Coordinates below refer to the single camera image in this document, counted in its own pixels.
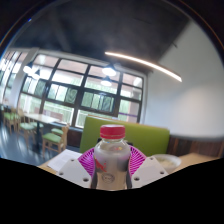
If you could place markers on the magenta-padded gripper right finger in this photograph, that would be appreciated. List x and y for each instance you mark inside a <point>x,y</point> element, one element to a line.
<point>150,170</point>

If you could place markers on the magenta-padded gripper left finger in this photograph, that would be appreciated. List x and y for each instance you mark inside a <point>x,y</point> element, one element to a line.
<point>75,171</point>

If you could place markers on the clear red-capped drink bottle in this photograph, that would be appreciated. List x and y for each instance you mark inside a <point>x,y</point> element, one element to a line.
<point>111,160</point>

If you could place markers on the white paper sheet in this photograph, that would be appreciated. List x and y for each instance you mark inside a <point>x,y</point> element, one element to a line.
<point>63,159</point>

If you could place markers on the white bowl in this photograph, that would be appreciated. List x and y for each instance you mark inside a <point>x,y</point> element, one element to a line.
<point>168,162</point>

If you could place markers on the green upholstered bench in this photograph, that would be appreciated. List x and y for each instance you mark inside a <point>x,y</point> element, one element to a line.
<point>146,136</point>

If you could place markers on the wooden chairs with green seats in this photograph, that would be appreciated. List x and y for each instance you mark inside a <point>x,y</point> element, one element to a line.
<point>53,137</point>

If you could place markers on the wooden dining table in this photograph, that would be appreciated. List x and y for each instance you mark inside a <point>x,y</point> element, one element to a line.
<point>41,118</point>

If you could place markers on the long curved ceiling light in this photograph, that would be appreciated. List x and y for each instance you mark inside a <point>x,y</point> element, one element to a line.
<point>143,62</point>

